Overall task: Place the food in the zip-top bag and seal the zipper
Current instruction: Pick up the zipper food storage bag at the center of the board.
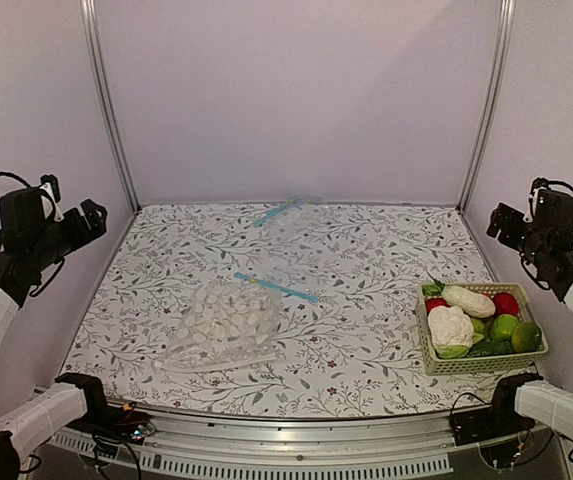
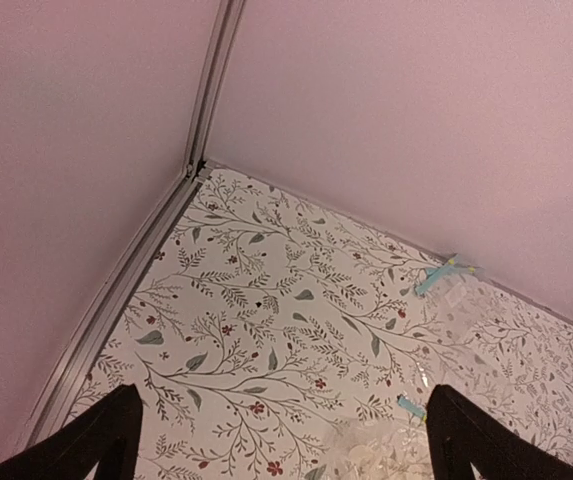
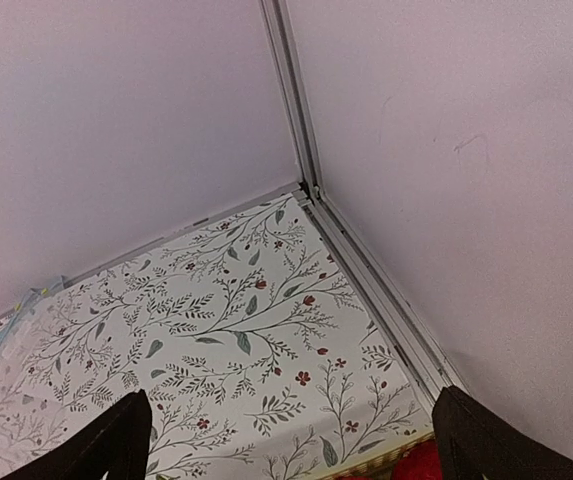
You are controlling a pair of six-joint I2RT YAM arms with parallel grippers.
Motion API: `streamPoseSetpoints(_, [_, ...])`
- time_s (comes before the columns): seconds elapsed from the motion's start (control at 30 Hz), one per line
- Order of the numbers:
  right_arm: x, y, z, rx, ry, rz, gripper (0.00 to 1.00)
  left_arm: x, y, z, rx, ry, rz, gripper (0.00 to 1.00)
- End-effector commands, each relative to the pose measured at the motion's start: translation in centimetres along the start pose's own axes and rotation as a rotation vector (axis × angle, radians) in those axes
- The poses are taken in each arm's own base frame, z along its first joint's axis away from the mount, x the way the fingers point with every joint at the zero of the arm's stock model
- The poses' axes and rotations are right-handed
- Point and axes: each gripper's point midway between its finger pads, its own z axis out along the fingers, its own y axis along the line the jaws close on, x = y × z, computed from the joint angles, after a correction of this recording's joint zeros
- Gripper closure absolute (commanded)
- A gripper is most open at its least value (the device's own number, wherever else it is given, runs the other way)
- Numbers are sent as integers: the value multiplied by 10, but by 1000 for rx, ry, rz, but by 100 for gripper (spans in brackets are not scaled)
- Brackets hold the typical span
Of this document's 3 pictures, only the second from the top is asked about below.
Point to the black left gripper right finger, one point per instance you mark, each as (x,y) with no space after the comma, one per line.
(465,440)

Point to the frosted white zip top bag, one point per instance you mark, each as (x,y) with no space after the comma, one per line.
(377,449)

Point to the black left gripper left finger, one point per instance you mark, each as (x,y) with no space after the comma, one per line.
(104,440)

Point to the clear bag with blue zipper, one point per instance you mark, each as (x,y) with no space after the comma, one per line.
(439,348)

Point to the left aluminium corner post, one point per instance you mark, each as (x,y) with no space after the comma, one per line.
(98,322)

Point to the floral patterned table mat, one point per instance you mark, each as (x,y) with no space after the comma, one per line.
(265,323)

